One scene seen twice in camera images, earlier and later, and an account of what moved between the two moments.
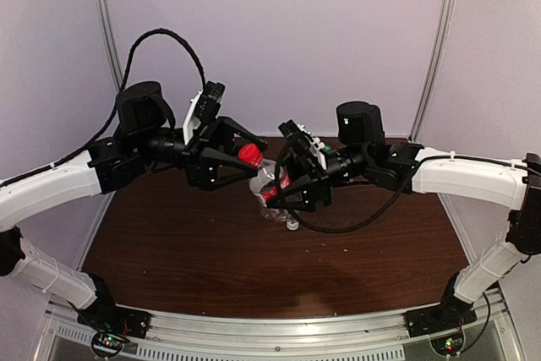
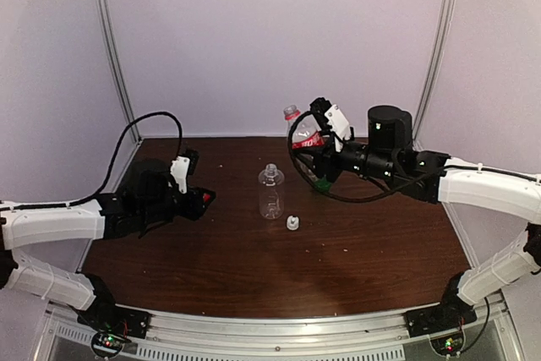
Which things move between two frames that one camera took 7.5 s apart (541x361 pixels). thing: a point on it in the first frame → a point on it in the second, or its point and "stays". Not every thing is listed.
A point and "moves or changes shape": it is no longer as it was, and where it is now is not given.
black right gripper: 314,183 → 325,157
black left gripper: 202,158 → 194,208
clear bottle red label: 262,186 moves or changes shape
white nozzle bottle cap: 292,226 stays
